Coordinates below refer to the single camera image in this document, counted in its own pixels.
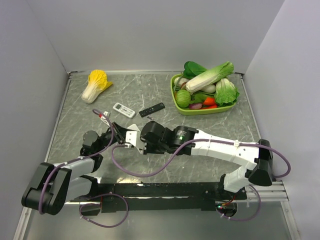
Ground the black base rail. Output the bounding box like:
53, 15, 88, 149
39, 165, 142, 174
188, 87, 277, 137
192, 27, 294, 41
71, 182, 247, 213

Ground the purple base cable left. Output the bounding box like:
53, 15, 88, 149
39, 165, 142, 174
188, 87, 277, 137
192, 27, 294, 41
79, 193, 130, 228

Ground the white garlic bulb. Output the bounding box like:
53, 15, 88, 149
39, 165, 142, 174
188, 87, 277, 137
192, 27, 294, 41
173, 77, 189, 88

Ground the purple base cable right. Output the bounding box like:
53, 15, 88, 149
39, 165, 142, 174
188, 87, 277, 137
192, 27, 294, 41
216, 184, 262, 223

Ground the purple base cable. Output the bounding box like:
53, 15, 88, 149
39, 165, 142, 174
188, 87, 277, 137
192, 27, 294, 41
216, 184, 262, 223
79, 193, 130, 228

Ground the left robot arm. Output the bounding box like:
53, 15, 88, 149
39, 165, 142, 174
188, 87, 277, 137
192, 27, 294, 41
21, 122, 128, 216

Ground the purple onion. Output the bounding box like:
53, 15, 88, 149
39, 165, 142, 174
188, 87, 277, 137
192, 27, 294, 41
188, 103, 203, 110

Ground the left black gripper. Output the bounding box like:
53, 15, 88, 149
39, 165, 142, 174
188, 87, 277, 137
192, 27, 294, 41
95, 121, 129, 153

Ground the brown mushroom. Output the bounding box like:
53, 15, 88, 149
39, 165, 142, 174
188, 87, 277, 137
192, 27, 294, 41
180, 82, 187, 90

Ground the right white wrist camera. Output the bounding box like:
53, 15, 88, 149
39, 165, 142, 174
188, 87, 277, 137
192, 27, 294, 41
125, 130, 146, 154

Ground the yellow napa cabbage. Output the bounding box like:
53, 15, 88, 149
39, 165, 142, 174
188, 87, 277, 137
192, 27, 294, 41
81, 69, 113, 104

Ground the black slim remote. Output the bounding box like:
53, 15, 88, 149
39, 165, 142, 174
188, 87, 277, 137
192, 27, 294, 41
139, 102, 165, 118

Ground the white radish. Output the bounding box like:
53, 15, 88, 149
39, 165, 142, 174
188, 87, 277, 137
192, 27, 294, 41
201, 84, 216, 94

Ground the orange carrot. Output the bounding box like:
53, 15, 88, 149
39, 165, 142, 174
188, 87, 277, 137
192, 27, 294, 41
202, 97, 216, 106

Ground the aluminium frame rail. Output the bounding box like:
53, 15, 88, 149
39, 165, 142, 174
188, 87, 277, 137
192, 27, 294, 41
245, 181, 289, 202

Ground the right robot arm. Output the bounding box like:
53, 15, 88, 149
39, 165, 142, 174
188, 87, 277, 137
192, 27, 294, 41
140, 121, 274, 199

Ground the dark green spinach leaf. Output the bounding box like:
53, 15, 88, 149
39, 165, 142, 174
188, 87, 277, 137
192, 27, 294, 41
183, 61, 207, 80

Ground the white air conditioner remote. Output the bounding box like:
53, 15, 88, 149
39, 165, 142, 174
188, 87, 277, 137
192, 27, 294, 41
112, 102, 136, 119

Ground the white grey-faced remote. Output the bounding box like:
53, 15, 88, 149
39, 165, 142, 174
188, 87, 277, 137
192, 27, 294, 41
127, 124, 140, 132

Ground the green plastic basket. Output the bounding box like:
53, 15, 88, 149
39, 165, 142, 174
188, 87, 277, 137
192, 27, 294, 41
170, 73, 237, 116

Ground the green bok choy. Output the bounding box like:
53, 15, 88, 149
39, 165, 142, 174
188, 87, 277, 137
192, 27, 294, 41
214, 78, 240, 107

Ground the round green cabbage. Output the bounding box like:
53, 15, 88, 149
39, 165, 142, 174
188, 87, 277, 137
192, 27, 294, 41
175, 89, 192, 108

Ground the long green napa cabbage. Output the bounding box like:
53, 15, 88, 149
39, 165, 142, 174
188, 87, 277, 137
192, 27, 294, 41
185, 61, 234, 94

